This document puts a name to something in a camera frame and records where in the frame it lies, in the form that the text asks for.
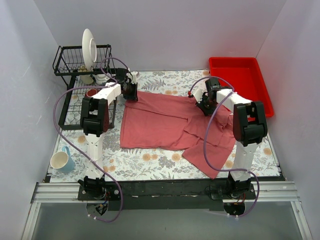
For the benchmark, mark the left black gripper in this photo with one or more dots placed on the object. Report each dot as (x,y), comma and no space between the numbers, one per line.
(130,91)

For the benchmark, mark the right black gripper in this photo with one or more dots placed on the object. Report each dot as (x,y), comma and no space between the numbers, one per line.
(206,105)

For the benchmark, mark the pink red t shirt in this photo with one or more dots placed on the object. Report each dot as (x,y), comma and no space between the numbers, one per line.
(175,123)

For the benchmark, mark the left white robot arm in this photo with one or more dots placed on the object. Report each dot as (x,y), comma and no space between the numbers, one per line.
(94,118)

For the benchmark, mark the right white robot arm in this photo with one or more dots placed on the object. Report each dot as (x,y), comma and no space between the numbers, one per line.
(249,123)

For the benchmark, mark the blue white floral teapot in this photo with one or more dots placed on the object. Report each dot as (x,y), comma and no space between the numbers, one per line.
(100,79)

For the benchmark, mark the red ceramic bowl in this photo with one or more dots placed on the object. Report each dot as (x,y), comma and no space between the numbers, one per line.
(91,92)

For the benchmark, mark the red plastic bin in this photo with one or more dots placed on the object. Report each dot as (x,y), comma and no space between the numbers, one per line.
(244,74)

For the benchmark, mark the white ceramic plate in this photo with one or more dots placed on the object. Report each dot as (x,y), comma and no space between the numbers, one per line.
(89,49)

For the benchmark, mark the floral table mat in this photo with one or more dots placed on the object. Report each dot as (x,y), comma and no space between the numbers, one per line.
(145,164)

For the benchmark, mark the blue white mug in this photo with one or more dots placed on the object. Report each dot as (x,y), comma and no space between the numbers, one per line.
(62,161)

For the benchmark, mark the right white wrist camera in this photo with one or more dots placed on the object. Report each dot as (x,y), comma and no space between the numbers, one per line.
(197,94)

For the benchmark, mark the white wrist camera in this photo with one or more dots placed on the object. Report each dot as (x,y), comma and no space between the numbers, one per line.
(133,76)
(197,94)

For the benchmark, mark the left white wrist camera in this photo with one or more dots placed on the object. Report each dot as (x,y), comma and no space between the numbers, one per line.
(133,76)

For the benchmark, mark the black wire dish rack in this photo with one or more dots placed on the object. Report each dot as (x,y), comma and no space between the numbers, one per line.
(66,62)

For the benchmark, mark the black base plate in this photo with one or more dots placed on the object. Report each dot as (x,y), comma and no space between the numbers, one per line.
(206,194)

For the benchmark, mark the aluminium frame rail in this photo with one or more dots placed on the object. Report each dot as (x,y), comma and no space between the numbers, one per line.
(270,191)

